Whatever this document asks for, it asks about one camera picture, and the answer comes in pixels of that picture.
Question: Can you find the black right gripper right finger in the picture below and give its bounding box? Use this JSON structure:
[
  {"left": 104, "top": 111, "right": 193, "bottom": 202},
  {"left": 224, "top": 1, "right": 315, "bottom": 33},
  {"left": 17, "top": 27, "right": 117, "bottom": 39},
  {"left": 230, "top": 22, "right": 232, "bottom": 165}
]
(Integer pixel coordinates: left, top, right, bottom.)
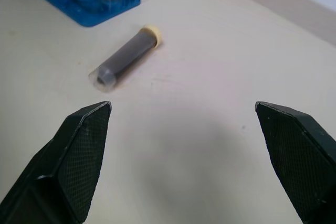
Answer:
[{"left": 254, "top": 101, "right": 336, "bottom": 224}]

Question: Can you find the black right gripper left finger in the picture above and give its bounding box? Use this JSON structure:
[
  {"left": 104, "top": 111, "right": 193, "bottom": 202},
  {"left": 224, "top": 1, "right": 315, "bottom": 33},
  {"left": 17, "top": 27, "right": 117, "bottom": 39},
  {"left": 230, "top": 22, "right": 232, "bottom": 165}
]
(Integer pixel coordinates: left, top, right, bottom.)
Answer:
[{"left": 0, "top": 100, "right": 112, "bottom": 224}]

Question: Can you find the dark tube with cream cap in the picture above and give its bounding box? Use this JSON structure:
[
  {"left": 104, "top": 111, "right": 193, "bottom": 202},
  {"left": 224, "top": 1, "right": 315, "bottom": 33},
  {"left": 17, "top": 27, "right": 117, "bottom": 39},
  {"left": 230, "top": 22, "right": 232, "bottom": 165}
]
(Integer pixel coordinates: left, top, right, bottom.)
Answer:
[{"left": 88, "top": 24, "right": 163, "bottom": 93}]

